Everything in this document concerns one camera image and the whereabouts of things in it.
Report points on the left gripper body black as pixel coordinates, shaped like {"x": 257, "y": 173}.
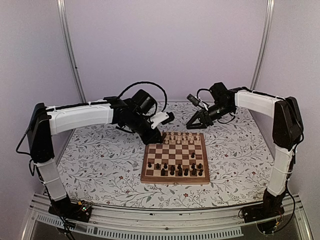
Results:
{"x": 137, "y": 124}

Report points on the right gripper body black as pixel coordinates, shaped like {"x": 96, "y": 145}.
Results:
{"x": 209, "y": 120}

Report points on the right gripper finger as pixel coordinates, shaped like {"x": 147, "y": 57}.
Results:
{"x": 194, "y": 120}
{"x": 205, "y": 125}

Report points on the wooden chess board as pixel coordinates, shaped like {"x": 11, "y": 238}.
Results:
{"x": 174, "y": 154}

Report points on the dark piece placed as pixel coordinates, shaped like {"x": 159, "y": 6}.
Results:
{"x": 172, "y": 172}

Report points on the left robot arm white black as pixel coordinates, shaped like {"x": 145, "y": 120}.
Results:
{"x": 50, "y": 129}

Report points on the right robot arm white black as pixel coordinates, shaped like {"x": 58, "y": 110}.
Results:
{"x": 287, "y": 130}

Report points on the row of white pieces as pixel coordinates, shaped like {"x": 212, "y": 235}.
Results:
{"x": 183, "y": 138}

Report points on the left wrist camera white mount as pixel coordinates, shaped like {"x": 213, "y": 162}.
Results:
{"x": 161, "y": 118}

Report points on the right aluminium frame post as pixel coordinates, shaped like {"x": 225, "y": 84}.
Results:
{"x": 270, "y": 4}

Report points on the aluminium frame post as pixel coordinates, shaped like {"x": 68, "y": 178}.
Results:
{"x": 61, "y": 7}
{"x": 270, "y": 4}

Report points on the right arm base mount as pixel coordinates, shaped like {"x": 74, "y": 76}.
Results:
{"x": 271, "y": 207}

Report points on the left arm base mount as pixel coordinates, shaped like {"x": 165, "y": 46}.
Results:
{"x": 80, "y": 211}

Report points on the front aluminium rail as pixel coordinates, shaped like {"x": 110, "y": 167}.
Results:
{"x": 126, "y": 223}

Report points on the left aluminium frame post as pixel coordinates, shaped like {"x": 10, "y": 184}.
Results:
{"x": 61, "y": 7}

